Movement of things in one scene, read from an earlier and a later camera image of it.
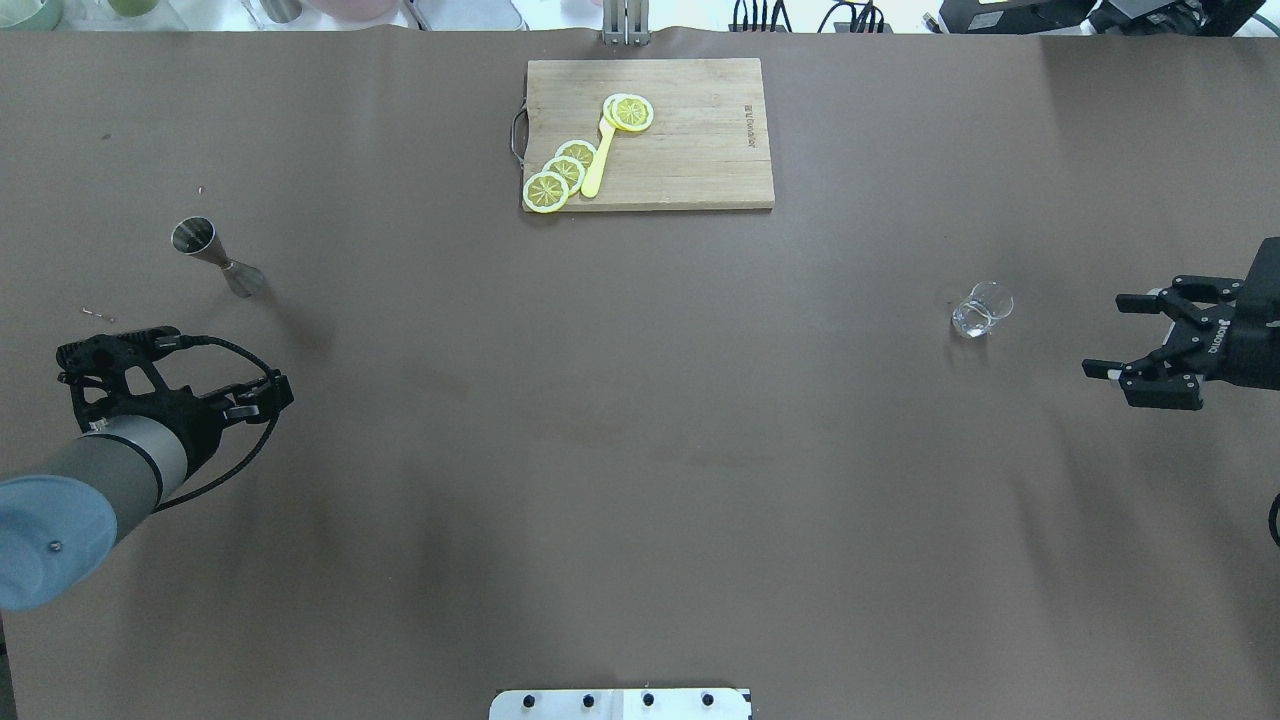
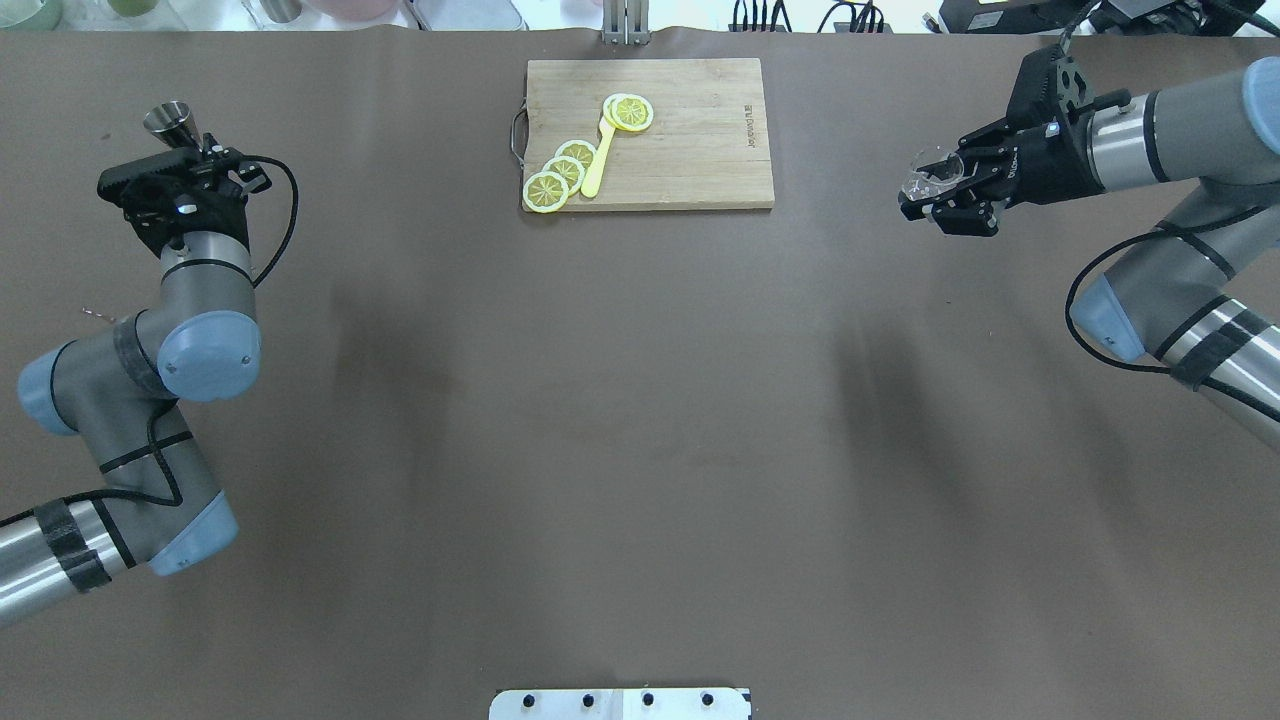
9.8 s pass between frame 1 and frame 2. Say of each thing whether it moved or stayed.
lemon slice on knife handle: stayed
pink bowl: stayed
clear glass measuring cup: moved
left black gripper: moved
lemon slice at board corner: stayed
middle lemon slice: stayed
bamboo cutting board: stayed
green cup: stayed
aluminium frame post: stayed
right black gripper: moved
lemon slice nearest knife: stayed
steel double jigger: moved
